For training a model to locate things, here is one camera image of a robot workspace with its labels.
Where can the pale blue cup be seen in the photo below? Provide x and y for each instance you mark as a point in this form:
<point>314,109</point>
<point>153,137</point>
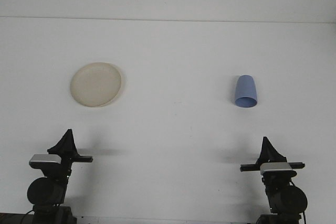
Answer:
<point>245,87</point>

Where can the pale round plate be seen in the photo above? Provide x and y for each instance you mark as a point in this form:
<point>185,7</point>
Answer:
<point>95,85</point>

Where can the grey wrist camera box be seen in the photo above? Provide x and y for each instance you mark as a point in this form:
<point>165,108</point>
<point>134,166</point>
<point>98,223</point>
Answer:
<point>43,159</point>
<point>275,166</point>

